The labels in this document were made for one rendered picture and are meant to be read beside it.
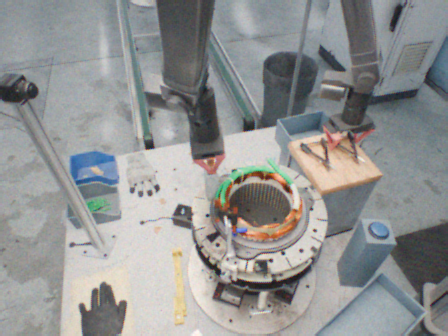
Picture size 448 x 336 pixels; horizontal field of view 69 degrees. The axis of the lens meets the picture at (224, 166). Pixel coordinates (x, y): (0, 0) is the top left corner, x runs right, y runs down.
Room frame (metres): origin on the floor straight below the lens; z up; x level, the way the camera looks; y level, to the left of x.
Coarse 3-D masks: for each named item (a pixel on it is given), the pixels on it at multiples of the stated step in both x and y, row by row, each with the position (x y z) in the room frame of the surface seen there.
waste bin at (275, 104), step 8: (304, 56) 2.20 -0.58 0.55; (264, 88) 2.04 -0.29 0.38; (264, 96) 2.04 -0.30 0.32; (272, 96) 1.95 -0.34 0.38; (280, 96) 1.91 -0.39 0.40; (288, 96) 1.90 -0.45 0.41; (264, 104) 2.03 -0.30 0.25; (272, 104) 1.95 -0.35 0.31; (280, 104) 1.91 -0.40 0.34; (296, 104) 1.91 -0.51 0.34; (304, 104) 1.95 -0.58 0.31; (264, 112) 2.02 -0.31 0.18; (272, 112) 1.95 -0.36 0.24; (280, 112) 1.91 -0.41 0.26; (296, 112) 1.92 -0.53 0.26; (264, 120) 2.02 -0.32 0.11; (272, 120) 1.94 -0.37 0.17; (264, 128) 2.01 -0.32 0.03
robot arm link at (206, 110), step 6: (210, 84) 0.51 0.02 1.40; (204, 90) 0.48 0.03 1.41; (210, 90) 0.49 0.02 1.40; (204, 96) 0.47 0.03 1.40; (210, 96) 0.47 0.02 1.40; (204, 102) 0.46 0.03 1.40; (210, 102) 0.47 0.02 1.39; (198, 108) 0.46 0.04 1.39; (204, 108) 0.46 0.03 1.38; (210, 108) 0.47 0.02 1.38; (198, 114) 0.46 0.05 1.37; (204, 114) 0.46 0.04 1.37; (210, 114) 0.47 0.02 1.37; (192, 120) 0.47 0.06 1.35; (198, 120) 0.46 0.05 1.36; (204, 120) 0.46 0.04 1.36
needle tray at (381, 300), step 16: (368, 288) 0.29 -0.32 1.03; (384, 288) 0.29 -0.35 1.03; (400, 288) 0.28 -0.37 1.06; (352, 304) 0.26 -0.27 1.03; (368, 304) 0.26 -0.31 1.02; (384, 304) 0.26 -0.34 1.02; (400, 304) 0.26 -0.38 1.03; (416, 304) 0.24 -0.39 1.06; (336, 320) 0.23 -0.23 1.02; (352, 320) 0.23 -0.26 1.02; (368, 320) 0.23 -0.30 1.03; (384, 320) 0.23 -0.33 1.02; (400, 320) 0.23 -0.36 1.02; (416, 320) 0.22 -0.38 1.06
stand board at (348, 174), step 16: (288, 144) 0.72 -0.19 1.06; (304, 160) 0.65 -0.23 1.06; (336, 160) 0.65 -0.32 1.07; (352, 160) 0.65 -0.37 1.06; (368, 160) 0.65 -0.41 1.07; (320, 176) 0.59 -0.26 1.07; (336, 176) 0.59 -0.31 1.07; (352, 176) 0.59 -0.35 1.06; (368, 176) 0.59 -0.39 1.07; (320, 192) 0.54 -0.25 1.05
